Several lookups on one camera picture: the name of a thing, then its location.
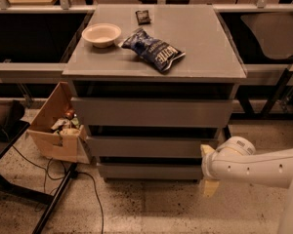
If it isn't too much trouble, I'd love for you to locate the blue chip bag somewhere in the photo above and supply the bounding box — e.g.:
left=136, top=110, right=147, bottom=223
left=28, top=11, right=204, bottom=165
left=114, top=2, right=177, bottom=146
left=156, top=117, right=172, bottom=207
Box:
left=119, top=27, right=186, bottom=73

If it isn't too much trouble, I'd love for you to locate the cardboard box with trash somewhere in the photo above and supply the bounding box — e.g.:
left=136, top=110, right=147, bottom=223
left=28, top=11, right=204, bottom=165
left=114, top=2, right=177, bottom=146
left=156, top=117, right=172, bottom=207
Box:
left=27, top=82, right=92, bottom=164

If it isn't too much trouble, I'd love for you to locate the grey chair seat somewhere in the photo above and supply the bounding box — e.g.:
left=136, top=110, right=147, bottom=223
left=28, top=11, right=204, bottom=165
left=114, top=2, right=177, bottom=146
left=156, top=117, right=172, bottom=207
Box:
left=241, top=12, right=293, bottom=59

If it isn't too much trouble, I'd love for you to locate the white bowl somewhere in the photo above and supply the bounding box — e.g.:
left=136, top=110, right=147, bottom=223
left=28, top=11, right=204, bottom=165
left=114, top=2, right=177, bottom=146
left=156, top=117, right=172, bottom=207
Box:
left=82, top=23, right=121, bottom=48

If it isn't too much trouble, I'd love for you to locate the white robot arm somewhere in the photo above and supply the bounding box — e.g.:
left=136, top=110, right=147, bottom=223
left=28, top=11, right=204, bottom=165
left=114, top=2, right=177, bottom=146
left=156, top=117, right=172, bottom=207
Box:
left=200, top=136, right=293, bottom=234

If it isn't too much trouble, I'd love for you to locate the black floor cable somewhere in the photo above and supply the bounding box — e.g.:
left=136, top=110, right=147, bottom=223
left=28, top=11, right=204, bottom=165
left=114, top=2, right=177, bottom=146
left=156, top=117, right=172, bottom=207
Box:
left=3, top=130, right=105, bottom=234

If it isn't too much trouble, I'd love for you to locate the grey bottom drawer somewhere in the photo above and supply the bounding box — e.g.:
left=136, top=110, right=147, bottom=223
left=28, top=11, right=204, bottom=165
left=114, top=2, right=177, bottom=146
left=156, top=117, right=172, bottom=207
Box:
left=97, top=163, right=202, bottom=180

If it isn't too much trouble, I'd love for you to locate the grey top drawer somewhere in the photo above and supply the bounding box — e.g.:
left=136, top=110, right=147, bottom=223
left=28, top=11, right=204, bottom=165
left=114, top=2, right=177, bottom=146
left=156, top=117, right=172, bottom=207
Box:
left=71, top=97, right=232, bottom=128

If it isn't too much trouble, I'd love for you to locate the black table leg frame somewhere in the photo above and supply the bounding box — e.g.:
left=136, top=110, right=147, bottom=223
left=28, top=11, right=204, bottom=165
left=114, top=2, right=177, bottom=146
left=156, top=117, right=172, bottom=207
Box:
left=0, top=120, right=77, bottom=234

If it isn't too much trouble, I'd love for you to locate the dark bag on left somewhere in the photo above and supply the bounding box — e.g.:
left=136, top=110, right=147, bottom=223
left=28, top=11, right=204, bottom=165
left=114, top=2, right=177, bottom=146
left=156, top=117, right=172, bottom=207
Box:
left=0, top=100, right=27, bottom=142

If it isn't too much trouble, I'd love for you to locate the grey middle drawer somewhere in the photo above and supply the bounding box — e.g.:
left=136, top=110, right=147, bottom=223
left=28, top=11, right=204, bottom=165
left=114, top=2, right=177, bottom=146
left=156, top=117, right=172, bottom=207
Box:
left=87, top=136, right=218, bottom=158

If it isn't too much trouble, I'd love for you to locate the grey drawer cabinet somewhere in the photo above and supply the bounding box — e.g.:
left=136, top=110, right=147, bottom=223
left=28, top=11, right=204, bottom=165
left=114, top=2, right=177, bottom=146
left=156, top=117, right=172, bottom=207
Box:
left=62, top=4, right=248, bottom=183

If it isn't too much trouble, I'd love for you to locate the grey drawer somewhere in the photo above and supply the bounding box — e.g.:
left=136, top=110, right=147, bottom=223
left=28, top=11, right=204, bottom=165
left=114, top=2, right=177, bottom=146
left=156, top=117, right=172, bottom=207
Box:
left=97, top=163, right=202, bottom=180
left=87, top=136, right=218, bottom=158
left=71, top=97, right=232, bottom=128

